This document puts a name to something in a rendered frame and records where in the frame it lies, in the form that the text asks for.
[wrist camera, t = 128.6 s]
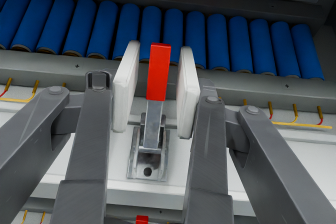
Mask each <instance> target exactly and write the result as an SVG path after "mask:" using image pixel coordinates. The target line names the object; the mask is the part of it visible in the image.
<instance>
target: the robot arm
mask: <svg viewBox="0 0 336 224"><path fill-rule="evenodd" d="M140 45H141V43H140V42H139V40H131V41H129V43H128V46H127V48H126V51H125V53H124V55H123V58H122V60H121V63H120V65H119V68H118V70H117V69H108V68H105V69H103V70H100V69H95V70H90V71H88V72H86V74H85V92H84V93H82V94H70V91H69V89H67V88H66V87H63V86H57V85H54V86H50V87H46V88H44V89H43V90H42V91H40V92H39V93H38V94H37V95H36V96H35V97H34V98H33V99H31V100H30V101H29V102H28V103H27V104H26V105H25V106H24V107H23V108H21V109H20V110H19V111H18V112H17V113H16V114H15V115H14V116H12V117H11V118H10V119H9V120H8V121H7V122H6V123H5V124H4V125H2V126H1V127H0V224H11V223H12V222H13V220H14V219H15V217H16V216H17V214H18V213H19V211H20V210H21V209H22V207H23V206H24V204H25V203H26V201H27V200H28V198H29V197H30V196H31V194H32V193H33V191H34V190H35V188H36V187H37V185H38V184H39V183H40V181H41V180H42V178H43V177H44V175H45V174H46V172H47V171H48V170H49V168H50V167H51V165H52V164H53V162H54V161H55V159H56V158H57V157H58V155H59V154H60V152H61V151H62V149H63V148H64V146H65V145H66V144H67V142H68V141H69V139H70V138H71V134H72V133H75V135H74V139H73V144H72V148H71V152H70V157H69V161H68V165H67V170H66V174H65V178H64V180H61V181H60V183H59V186H58V190H57V194H56V198H55V202H54V206H53V210H52V214H51V218H50V222H49V224H134V223H131V222H128V221H125V220H121V219H118V218H115V217H106V204H107V186H108V168H109V151H110V133H111V131H113V133H123V132H125V131H126V127H127V123H128V119H129V115H130V111H131V106H132V102H133V98H134V94H135V89H136V85H137V81H138V72H139V58H140ZM175 85H176V111H177V137H179V139H184V140H190V138H192V143H191V148H190V158H189V165H188V172H187V179H186V187H185V194H184V201H183V208H182V216H181V223H174V222H173V223H165V224H234V208H233V197H232V195H229V194H228V168H227V148H229V154H230V157H231V159H232V161H233V164H234V166H235V168H236V171H237V173H238V176H239V178H240V180H241V183H242V185H243V187H244V190H245V192H246V194H247V197H248V199H249V201H250V204H251V206H252V208H253V211H254V213H255V215H256V218H257V220H258V223H259V224H336V210H335V208H334V207H333V205H332V204H331V203H330V201H329V200H328V199H327V197H326V196H325V194H324V193H323V192H322V190H321V189H320V188H319V186H318V185H317V183H316V182H315V181H314V179H313V178H312V177H311V175H310V174H309V172H308V171H307V170H306V168H305V167H304V166H303V164H302V163H301V161H300V160H299V159H298V157H297V156H296V155H295V153H294V152H293V150H292V149H291V148H290V146H289V145H288V144H287V142H286V141H285V139H284V138H283V137H282V135H281V134H280V133H279V131H278V130H277V128H276V127H275V126H274V124H273V123H272V122H271V120H270V119H269V117H268V116H267V115H266V113H265V112H264V111H263V110H262V109H260V108H258V107H256V106H253V105H244V106H241V107H240V108H239V111H234V110H231V109H228V108H226V107H225V103H224V101H223V100H222V99H221V98H219V97H218V94H217V91H216V88H215V84H214V83H213V82H212V81H211V80H210V79H205V78H198V77H197V72H196V67H195V62H194V57H193V52H192V48H191V47H190V46H184V45H183V46H182V47H181V48H180V55H179V62H178V69H177V76H176V83H175ZM192 135H193V137H192Z"/></svg>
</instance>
